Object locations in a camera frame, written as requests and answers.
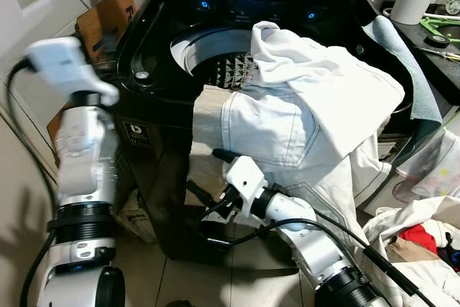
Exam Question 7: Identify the white printed plastic bag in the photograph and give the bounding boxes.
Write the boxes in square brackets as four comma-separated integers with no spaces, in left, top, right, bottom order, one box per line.
[394,131,460,203]

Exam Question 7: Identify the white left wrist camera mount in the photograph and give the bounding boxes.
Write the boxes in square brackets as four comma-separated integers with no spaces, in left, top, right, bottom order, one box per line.
[25,36,119,106]

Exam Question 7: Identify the white shirt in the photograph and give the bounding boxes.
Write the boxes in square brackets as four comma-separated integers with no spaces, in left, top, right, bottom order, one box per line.
[248,21,407,160]

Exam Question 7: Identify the white hose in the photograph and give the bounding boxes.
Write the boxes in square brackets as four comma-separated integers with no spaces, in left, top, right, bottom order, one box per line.
[424,12,460,23]

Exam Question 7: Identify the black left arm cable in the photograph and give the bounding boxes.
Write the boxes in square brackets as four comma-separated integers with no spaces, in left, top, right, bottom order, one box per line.
[6,59,58,307]

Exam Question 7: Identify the cream cloth garment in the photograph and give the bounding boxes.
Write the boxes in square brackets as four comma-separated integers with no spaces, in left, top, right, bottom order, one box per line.
[374,239,460,307]

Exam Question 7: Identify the beige towel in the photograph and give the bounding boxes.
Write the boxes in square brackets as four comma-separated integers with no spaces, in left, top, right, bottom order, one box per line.
[188,84,250,214]

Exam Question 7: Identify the white jeans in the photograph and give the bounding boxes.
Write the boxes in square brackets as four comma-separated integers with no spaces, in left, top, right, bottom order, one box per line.
[219,84,392,247]

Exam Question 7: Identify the red garment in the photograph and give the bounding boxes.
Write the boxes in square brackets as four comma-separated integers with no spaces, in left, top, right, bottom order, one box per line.
[399,224,439,254]

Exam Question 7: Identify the black washing machine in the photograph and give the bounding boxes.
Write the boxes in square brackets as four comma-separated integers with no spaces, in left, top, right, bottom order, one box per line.
[115,0,432,261]

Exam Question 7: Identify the triangle patterned cloth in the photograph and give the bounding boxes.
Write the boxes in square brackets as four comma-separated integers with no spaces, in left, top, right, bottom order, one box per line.
[205,54,259,92]

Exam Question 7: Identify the white canvas laundry bag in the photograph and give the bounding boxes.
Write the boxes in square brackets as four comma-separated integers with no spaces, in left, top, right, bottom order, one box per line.
[359,196,460,307]

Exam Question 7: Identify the black blue garment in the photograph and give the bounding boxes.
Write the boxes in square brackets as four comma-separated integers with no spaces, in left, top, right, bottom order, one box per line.
[435,246,460,268]

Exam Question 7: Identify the scissors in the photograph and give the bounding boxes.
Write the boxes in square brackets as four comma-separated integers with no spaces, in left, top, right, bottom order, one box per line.
[413,45,460,62]

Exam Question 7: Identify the blue grey towel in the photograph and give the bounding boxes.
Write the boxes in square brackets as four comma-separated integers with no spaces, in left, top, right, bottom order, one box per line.
[362,14,445,124]

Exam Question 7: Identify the brown cardboard box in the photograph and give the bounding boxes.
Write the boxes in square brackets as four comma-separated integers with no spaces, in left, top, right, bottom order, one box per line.
[75,0,137,63]

